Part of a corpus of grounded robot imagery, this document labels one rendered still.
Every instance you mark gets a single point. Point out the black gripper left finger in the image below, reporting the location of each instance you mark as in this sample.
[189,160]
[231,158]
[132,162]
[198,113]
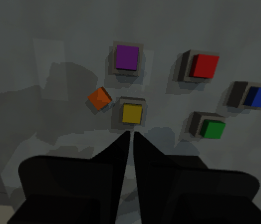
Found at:
[100,177]

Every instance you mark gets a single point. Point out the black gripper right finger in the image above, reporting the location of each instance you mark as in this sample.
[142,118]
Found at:
[160,182]

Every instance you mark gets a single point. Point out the purple button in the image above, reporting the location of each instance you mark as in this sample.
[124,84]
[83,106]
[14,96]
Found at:
[127,58]

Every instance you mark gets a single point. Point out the orange block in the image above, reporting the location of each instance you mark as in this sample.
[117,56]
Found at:
[100,98]

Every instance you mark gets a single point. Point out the yellow button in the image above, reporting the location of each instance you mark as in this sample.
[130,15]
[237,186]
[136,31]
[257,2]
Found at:
[132,110]

